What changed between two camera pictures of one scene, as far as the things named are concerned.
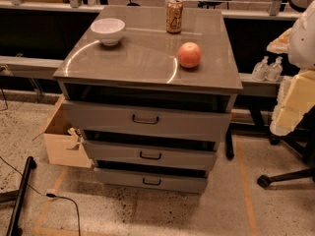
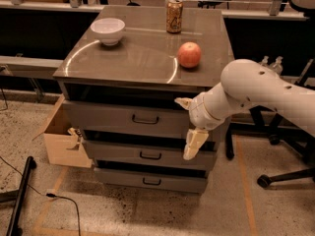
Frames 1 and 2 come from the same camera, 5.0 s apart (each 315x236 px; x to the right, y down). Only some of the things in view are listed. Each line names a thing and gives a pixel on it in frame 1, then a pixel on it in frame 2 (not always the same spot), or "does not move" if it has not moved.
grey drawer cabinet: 152,90 does not move
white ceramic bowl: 108,29 does not move
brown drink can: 174,16 does not move
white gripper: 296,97 to 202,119
